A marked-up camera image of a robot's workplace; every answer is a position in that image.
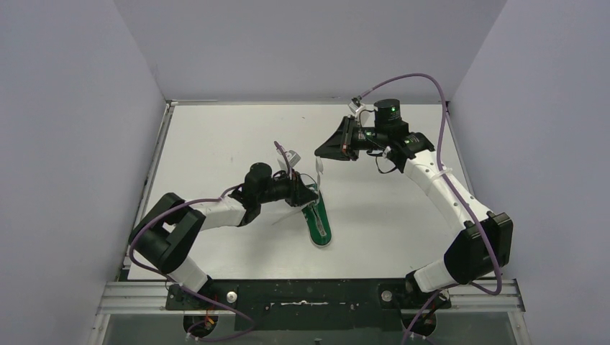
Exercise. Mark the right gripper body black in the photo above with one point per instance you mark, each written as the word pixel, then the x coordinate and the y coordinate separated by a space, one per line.
pixel 347 139

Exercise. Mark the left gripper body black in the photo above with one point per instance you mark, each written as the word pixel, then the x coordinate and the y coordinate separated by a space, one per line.
pixel 287 189

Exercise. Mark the green canvas sneaker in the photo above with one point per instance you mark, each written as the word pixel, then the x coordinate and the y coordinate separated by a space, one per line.
pixel 317 220

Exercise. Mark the white shoelace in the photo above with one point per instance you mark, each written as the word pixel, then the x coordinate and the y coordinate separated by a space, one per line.
pixel 319 171

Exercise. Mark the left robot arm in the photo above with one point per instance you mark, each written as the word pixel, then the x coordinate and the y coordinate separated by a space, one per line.
pixel 163 239

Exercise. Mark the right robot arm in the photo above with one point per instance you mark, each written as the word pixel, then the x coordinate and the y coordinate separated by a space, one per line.
pixel 481 238

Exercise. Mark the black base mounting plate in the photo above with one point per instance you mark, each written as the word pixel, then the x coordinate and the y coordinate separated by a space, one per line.
pixel 388 304

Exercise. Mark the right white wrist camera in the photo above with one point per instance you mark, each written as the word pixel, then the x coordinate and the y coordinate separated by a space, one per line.
pixel 360 111

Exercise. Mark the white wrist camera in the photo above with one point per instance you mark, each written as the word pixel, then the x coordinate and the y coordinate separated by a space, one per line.
pixel 291 156
pixel 360 111

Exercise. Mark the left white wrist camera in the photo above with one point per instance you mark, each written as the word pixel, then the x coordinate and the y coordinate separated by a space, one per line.
pixel 291 156

